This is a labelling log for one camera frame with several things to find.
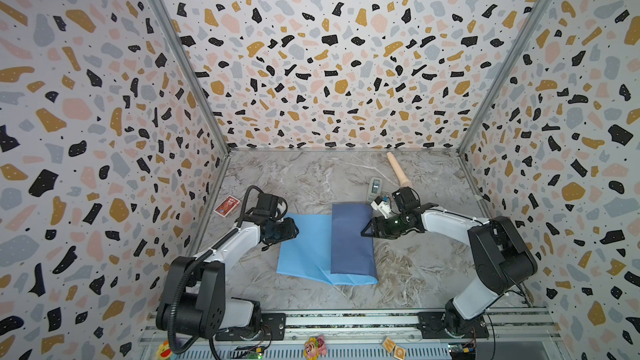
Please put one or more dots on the colourful round sticker toy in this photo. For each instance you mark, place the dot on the colourful round sticker toy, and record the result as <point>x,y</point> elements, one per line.
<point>163,352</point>

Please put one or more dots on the pink yellow sticker toy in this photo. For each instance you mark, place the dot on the pink yellow sticker toy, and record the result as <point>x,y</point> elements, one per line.
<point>315,348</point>

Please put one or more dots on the orange square sticker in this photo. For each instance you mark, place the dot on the orange square sticker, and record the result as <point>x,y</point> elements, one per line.
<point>392,348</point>

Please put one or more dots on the blue wrapping paper sheet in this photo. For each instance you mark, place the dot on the blue wrapping paper sheet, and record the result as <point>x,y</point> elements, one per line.
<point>330,248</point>

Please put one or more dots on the aluminium mounting rail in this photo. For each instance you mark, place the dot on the aluminium mounting rail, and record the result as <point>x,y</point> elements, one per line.
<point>500,333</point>

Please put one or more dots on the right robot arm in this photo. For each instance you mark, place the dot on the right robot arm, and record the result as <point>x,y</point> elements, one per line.
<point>501,258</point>

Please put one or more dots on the red playing card deck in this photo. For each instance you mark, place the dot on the red playing card deck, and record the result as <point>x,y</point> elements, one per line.
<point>227,206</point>

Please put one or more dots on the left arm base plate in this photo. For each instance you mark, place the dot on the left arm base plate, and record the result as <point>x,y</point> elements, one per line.
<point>270,328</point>

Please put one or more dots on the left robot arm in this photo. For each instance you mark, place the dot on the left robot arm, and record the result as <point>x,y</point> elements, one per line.
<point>194,302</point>

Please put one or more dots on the white tape dispenser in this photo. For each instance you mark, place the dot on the white tape dispenser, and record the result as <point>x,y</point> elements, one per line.
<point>375,189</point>

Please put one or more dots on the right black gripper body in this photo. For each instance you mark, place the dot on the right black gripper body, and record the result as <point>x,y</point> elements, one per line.
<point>382,226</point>

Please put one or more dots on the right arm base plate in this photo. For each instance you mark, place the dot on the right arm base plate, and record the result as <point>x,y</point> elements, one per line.
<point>446,324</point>

